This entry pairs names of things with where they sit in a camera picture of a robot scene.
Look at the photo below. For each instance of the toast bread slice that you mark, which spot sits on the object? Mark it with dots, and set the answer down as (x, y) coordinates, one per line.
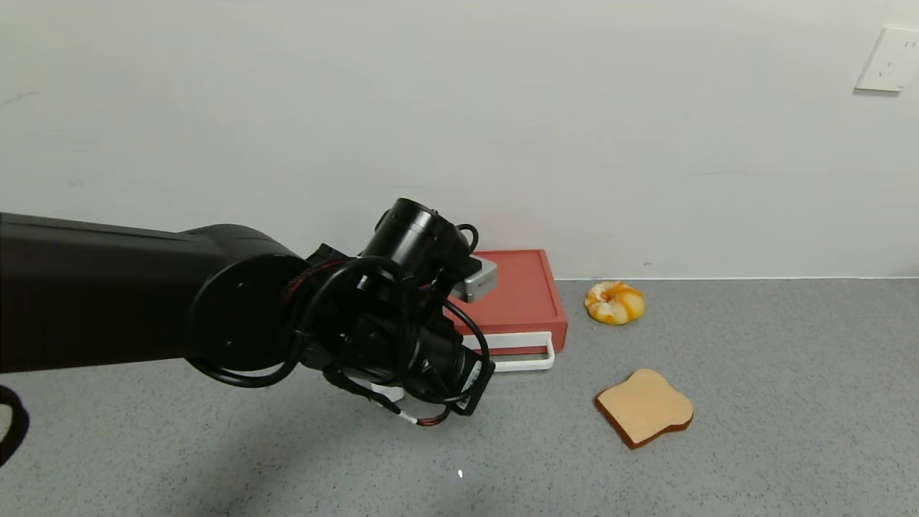
(644, 406)

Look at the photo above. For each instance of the orange glazed donut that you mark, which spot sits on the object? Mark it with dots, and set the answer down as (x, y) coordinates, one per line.
(614, 305)

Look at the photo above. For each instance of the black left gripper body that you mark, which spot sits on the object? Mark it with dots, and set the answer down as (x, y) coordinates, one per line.
(475, 382)

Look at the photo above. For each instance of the white wall socket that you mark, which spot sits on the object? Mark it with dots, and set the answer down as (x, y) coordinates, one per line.
(890, 59)

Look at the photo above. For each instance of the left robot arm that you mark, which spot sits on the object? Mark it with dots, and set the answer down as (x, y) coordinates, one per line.
(143, 294)

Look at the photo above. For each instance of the red drawer cabinet case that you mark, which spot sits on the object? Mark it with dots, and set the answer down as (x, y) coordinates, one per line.
(524, 287)

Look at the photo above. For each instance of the small white milk carton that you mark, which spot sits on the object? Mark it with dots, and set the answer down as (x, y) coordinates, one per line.
(391, 393)

